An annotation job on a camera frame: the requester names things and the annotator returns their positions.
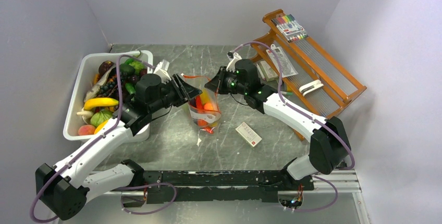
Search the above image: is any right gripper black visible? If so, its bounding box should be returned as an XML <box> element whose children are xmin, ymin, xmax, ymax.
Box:
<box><xmin>204</xmin><ymin>66</ymin><xmax>248</xmax><ymax>96</ymax></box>

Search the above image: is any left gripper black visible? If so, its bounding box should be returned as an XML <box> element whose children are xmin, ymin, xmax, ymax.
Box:
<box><xmin>149</xmin><ymin>73</ymin><xmax>202</xmax><ymax>113</ymax></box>

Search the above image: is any yellow banana bunch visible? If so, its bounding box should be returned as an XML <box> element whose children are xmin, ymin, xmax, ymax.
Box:
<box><xmin>200</xmin><ymin>89</ymin><xmax>212</xmax><ymax>105</ymax></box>

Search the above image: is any clear zip bag orange zipper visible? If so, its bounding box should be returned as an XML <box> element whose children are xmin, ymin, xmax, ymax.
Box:
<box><xmin>181</xmin><ymin>73</ymin><xmax>222</xmax><ymax>134</ymax></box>

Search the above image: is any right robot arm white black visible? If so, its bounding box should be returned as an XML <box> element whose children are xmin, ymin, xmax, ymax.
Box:
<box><xmin>205</xmin><ymin>59</ymin><xmax>351</xmax><ymax>190</ymax></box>

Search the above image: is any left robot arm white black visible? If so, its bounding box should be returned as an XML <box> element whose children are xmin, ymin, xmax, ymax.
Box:
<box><xmin>35</xmin><ymin>73</ymin><xmax>202</xmax><ymax>220</ymax></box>

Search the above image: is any white plastic food bin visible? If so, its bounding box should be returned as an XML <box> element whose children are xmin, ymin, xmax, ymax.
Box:
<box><xmin>63</xmin><ymin>50</ymin><xmax>154</xmax><ymax>144</ymax></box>

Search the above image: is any white eraser box on rack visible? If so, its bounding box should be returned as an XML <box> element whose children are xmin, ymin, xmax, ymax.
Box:
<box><xmin>257</xmin><ymin>60</ymin><xmax>278</xmax><ymax>82</ymax></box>

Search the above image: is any packaged card on rack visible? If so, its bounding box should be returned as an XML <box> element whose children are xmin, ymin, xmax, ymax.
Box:
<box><xmin>266</xmin><ymin>44</ymin><xmax>298</xmax><ymax>78</ymax></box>

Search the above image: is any light green bumpy fruit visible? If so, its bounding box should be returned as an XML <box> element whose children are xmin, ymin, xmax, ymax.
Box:
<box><xmin>129</xmin><ymin>60</ymin><xmax>146</xmax><ymax>74</ymax></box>

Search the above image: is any white cardboard box red logo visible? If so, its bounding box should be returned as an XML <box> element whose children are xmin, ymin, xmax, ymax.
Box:
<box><xmin>236</xmin><ymin>122</ymin><xmax>262</xmax><ymax>147</ymax></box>

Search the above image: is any orange wooden rack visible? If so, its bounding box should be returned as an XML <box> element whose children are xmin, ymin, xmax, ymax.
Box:
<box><xmin>240</xmin><ymin>8</ymin><xmax>367</xmax><ymax>122</ymax></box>

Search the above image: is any green avocado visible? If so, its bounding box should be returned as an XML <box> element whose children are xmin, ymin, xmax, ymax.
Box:
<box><xmin>119</xmin><ymin>64</ymin><xmax>136</xmax><ymax>76</ymax></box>

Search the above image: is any white stapler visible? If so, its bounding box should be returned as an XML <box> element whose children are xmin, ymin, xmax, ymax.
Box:
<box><xmin>299</xmin><ymin>79</ymin><xmax>324</xmax><ymax>96</ymax></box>

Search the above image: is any pack of coloured markers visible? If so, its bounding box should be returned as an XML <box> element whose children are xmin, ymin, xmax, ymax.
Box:
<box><xmin>271</xmin><ymin>14</ymin><xmax>308</xmax><ymax>42</ymax></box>

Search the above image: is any dark purple grape bunch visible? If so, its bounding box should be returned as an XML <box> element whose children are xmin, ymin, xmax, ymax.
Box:
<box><xmin>95</xmin><ymin>77</ymin><xmax>128</xmax><ymax>99</ymax></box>

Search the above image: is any dark purple mangosteen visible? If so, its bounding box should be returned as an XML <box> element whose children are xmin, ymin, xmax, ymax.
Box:
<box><xmin>98</xmin><ymin>60</ymin><xmax>114</xmax><ymax>76</ymax></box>

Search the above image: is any peach fruit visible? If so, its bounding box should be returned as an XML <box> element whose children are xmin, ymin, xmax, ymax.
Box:
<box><xmin>78</xmin><ymin>125</ymin><xmax>96</xmax><ymax>136</ymax></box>

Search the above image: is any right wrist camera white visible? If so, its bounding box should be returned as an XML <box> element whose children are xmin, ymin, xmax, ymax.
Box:
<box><xmin>226</xmin><ymin>52</ymin><xmax>242</xmax><ymax>72</ymax></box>

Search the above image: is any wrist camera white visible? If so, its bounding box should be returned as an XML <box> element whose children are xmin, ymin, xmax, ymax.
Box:
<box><xmin>153</xmin><ymin>59</ymin><xmax>171</xmax><ymax>83</ymax></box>
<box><xmin>226</xmin><ymin>52</ymin><xmax>242</xmax><ymax>72</ymax></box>

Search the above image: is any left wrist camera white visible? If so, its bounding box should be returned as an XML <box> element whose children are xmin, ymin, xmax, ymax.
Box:
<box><xmin>153</xmin><ymin>59</ymin><xmax>171</xmax><ymax>83</ymax></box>

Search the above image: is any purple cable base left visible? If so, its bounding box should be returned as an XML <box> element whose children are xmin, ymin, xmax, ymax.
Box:
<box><xmin>120</xmin><ymin>182</ymin><xmax>178</xmax><ymax>216</ymax></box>

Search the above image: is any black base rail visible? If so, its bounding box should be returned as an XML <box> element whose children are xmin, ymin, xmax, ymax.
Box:
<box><xmin>143</xmin><ymin>170</ymin><xmax>314</xmax><ymax>203</ymax></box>

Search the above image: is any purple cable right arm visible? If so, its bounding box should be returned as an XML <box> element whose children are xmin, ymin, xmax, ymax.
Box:
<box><xmin>228</xmin><ymin>41</ymin><xmax>355</xmax><ymax>171</ymax></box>

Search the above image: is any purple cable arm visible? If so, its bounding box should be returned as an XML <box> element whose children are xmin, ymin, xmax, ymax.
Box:
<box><xmin>228</xmin><ymin>41</ymin><xmax>355</xmax><ymax>171</ymax></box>
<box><xmin>29</xmin><ymin>54</ymin><xmax>156</xmax><ymax>223</ymax></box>

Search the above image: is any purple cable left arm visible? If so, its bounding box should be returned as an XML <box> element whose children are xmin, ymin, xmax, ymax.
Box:
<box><xmin>29</xmin><ymin>54</ymin><xmax>156</xmax><ymax>223</ymax></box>

